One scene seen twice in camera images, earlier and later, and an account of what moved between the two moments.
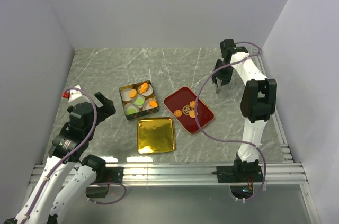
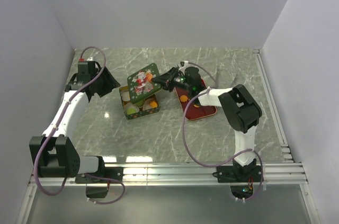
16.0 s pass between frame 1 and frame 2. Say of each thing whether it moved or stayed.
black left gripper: moved
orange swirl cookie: moved
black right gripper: moved
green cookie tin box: stayed
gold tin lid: moved
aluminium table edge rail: stayed
